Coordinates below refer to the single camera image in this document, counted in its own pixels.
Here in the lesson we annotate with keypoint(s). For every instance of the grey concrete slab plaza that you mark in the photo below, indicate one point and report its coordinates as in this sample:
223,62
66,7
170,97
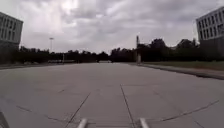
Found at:
106,83

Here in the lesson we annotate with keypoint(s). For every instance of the pole with sign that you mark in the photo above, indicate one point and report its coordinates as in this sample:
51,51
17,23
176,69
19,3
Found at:
137,46

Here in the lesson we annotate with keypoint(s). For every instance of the row of dark trees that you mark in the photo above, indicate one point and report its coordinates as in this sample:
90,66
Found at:
156,51

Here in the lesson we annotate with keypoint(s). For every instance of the robot's own part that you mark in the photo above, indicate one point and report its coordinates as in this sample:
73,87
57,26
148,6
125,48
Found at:
82,123
143,123

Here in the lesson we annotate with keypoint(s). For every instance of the dark kerb edge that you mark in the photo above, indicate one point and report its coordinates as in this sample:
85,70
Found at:
186,71

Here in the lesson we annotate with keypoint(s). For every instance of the grass strip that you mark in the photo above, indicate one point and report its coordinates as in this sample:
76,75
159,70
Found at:
190,64

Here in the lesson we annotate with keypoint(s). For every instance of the pale multi-storey building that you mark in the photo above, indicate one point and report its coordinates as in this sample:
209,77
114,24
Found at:
212,28

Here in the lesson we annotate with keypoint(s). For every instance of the grey glass-fronted building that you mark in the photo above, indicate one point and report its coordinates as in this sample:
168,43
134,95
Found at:
9,33

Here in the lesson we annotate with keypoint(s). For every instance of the tall lamp post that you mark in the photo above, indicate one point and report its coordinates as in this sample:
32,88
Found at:
51,45

